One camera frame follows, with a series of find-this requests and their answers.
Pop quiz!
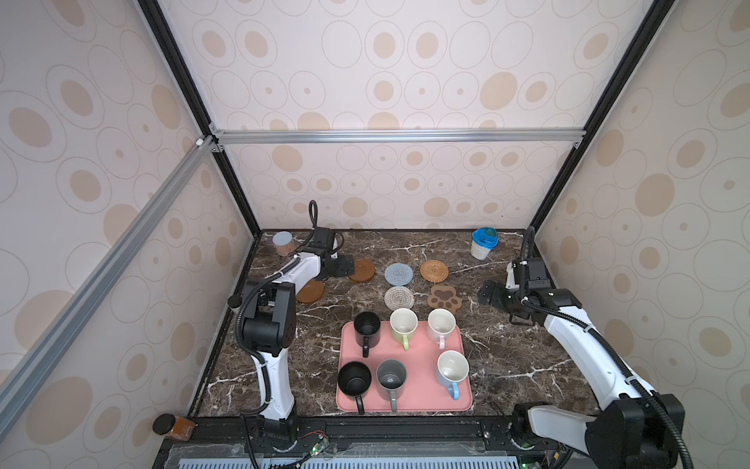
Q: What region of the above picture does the brown wooden coaster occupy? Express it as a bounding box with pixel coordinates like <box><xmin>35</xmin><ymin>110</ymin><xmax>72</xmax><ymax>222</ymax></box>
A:
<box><xmin>350</xmin><ymin>259</ymin><xmax>377</xmax><ymax>283</ymax></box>
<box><xmin>296</xmin><ymin>279</ymin><xmax>325</xmax><ymax>304</ymax></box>

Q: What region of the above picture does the brown wooden coaster front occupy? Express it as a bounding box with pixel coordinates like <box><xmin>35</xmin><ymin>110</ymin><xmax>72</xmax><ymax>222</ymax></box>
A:
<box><xmin>296</xmin><ymin>279</ymin><xmax>325</xmax><ymax>304</ymax></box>

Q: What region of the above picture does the blue woven coaster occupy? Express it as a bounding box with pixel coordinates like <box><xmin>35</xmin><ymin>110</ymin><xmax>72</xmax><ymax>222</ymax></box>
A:
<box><xmin>384</xmin><ymin>263</ymin><xmax>414</xmax><ymax>286</ymax></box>

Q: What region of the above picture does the rattan woven coaster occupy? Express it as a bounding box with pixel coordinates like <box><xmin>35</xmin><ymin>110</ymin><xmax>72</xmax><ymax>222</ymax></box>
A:
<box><xmin>420</xmin><ymin>260</ymin><xmax>449</xmax><ymax>283</ymax></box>

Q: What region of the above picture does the multicolour woven coaster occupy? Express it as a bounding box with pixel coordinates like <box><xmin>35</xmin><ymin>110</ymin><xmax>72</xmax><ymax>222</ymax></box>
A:
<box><xmin>384</xmin><ymin>286</ymin><xmax>415</xmax><ymax>311</ymax></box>

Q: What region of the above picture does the cork paw coaster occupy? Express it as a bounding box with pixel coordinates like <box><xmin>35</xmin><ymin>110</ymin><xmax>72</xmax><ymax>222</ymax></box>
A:
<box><xmin>427</xmin><ymin>285</ymin><xmax>462</xmax><ymax>314</ymax></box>

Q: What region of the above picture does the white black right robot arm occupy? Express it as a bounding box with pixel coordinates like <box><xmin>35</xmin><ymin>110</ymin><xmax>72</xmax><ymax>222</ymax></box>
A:
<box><xmin>478</xmin><ymin>227</ymin><xmax>695</xmax><ymax>468</ymax></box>

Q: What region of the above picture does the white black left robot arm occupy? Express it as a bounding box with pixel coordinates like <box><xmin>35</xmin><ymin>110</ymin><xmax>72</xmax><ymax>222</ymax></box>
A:
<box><xmin>228</xmin><ymin>200</ymin><xmax>355</xmax><ymax>442</ymax></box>

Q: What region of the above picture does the white cup blue lid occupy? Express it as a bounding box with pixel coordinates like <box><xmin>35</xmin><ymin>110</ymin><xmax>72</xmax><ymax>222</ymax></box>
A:
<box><xmin>471</xmin><ymin>227</ymin><xmax>499</xmax><ymax>260</ymax></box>

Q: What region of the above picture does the black mug rear left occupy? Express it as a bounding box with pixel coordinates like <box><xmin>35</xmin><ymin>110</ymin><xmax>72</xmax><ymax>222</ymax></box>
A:
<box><xmin>354</xmin><ymin>311</ymin><xmax>382</xmax><ymax>359</ymax></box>

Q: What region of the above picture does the black mug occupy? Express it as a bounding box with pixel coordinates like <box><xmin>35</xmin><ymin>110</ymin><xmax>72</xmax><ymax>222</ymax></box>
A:
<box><xmin>354</xmin><ymin>311</ymin><xmax>382</xmax><ymax>359</ymax></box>
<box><xmin>337</xmin><ymin>362</ymin><xmax>372</xmax><ymax>415</ymax></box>

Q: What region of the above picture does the pink jar grey lid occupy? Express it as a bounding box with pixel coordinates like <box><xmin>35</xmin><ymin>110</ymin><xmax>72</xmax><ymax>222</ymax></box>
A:
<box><xmin>271</xmin><ymin>231</ymin><xmax>299</xmax><ymax>256</ymax></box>

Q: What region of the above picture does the green mug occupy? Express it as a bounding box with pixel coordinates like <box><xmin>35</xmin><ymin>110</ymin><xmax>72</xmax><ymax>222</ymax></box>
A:
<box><xmin>389</xmin><ymin>308</ymin><xmax>419</xmax><ymax>351</ymax></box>

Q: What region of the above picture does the black mug front left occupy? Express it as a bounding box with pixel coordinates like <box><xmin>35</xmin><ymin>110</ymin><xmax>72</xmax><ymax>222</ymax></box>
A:
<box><xmin>337</xmin><ymin>362</ymin><xmax>372</xmax><ymax>415</ymax></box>

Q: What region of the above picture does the pink plastic tray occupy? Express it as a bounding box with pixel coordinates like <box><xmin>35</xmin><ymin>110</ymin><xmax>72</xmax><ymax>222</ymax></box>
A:
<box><xmin>335</xmin><ymin>320</ymin><xmax>474</xmax><ymax>414</ymax></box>

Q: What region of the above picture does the grey mug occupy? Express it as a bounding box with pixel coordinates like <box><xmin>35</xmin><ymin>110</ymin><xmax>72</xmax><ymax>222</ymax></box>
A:
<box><xmin>376</xmin><ymin>359</ymin><xmax>407</xmax><ymax>412</ymax></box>

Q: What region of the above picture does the amber jar black lid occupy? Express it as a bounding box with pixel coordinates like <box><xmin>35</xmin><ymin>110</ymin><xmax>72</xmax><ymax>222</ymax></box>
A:
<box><xmin>152</xmin><ymin>414</ymin><xmax>197</xmax><ymax>442</ymax></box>

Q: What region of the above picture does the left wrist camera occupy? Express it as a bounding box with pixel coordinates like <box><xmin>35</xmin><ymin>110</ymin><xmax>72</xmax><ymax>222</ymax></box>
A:
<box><xmin>306</xmin><ymin>227</ymin><xmax>344</xmax><ymax>256</ymax></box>

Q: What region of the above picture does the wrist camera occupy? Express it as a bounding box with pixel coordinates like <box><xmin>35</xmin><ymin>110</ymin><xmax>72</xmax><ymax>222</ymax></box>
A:
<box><xmin>306</xmin><ymin>227</ymin><xmax>344</xmax><ymax>256</ymax></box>
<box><xmin>506</xmin><ymin>258</ymin><xmax>552</xmax><ymax>292</ymax></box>

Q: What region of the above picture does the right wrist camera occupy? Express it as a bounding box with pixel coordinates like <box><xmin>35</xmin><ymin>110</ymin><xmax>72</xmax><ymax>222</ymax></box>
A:
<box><xmin>506</xmin><ymin>258</ymin><xmax>552</xmax><ymax>292</ymax></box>

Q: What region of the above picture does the blue handled white mug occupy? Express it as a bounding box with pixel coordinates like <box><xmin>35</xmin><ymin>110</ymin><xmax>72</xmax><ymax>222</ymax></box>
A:
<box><xmin>436</xmin><ymin>351</ymin><xmax>470</xmax><ymax>401</ymax></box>

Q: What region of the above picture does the silver aluminium frame bar rear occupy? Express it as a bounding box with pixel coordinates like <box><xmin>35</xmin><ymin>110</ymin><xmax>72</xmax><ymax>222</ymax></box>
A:
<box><xmin>214</xmin><ymin>127</ymin><xmax>586</xmax><ymax>146</ymax></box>

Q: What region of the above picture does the silver aluminium frame bar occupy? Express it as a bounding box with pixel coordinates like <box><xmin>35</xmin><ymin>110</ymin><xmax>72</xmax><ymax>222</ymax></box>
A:
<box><xmin>214</xmin><ymin>127</ymin><xmax>586</xmax><ymax>146</ymax></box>
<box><xmin>1</xmin><ymin>135</ymin><xmax>218</xmax><ymax>438</ymax></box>

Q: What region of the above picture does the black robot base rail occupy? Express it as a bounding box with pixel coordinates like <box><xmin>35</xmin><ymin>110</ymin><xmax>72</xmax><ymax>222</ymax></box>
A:
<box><xmin>153</xmin><ymin>414</ymin><xmax>593</xmax><ymax>468</ymax></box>

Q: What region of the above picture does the silver aluminium frame bar left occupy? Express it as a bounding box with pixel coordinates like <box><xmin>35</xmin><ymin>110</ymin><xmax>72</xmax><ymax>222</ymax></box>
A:
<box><xmin>1</xmin><ymin>135</ymin><xmax>218</xmax><ymax>438</ymax></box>

